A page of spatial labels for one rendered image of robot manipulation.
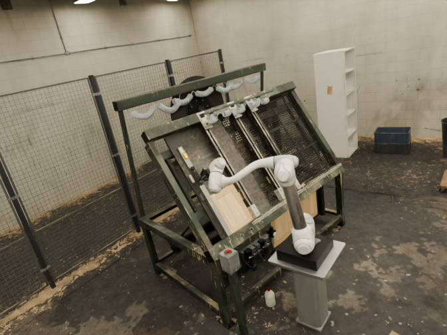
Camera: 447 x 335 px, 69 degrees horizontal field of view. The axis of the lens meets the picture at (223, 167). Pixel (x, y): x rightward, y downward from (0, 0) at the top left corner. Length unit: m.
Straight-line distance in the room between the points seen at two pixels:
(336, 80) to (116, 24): 5.02
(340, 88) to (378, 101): 1.55
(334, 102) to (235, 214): 4.08
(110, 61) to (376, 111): 6.06
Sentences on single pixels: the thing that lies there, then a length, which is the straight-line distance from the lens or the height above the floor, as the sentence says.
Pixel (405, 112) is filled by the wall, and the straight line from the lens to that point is 7.92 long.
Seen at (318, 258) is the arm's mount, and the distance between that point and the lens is 2.78.
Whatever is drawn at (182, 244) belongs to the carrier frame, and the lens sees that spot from 3.32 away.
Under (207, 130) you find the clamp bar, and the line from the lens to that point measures 3.31.
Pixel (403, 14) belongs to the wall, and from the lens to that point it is 7.68.
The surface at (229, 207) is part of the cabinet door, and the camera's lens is 3.16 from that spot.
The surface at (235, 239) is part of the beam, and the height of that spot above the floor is 0.86.
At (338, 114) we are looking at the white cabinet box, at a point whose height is 0.89.
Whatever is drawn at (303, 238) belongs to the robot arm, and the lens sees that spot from 2.59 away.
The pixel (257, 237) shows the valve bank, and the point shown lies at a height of 0.75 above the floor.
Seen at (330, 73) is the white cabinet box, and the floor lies 1.68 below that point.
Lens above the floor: 2.54
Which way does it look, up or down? 21 degrees down
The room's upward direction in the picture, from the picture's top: 11 degrees counter-clockwise
